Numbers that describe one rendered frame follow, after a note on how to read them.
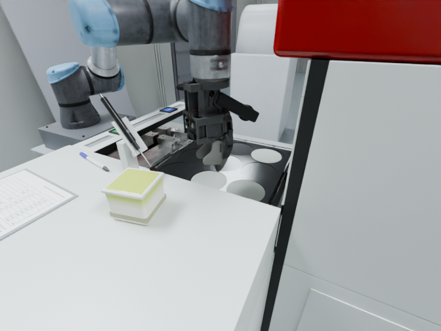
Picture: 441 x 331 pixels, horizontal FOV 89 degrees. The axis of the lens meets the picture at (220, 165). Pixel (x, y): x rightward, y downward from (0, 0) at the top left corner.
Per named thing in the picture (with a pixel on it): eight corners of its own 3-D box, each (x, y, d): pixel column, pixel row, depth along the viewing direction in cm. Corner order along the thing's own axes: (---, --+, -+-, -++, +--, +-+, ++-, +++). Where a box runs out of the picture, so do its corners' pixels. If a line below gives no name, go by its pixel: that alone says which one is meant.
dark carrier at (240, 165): (292, 152, 77) (292, 151, 77) (262, 216, 51) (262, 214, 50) (205, 134, 90) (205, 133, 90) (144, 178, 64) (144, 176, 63)
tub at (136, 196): (168, 200, 44) (163, 171, 41) (148, 228, 38) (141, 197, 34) (134, 194, 46) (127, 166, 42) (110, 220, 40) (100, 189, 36)
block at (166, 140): (180, 144, 86) (179, 137, 84) (174, 148, 83) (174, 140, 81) (163, 140, 89) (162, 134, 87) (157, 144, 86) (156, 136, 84)
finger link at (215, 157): (200, 176, 53) (198, 139, 48) (222, 169, 55) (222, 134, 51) (206, 182, 50) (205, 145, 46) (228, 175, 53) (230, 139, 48)
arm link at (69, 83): (54, 99, 93) (39, 64, 86) (88, 93, 100) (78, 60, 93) (60, 106, 85) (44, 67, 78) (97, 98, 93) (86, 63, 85)
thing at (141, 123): (197, 131, 113) (195, 103, 105) (104, 192, 70) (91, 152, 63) (181, 128, 116) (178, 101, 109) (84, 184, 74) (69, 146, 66)
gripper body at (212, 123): (184, 135, 50) (178, 78, 44) (217, 128, 54) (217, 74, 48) (198, 148, 44) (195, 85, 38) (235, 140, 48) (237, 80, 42)
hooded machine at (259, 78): (276, 149, 277) (297, -2, 200) (226, 139, 303) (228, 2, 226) (289, 128, 338) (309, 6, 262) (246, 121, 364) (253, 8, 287)
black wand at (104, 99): (96, 96, 45) (98, 93, 44) (102, 94, 46) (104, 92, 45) (154, 178, 49) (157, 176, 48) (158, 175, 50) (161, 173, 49)
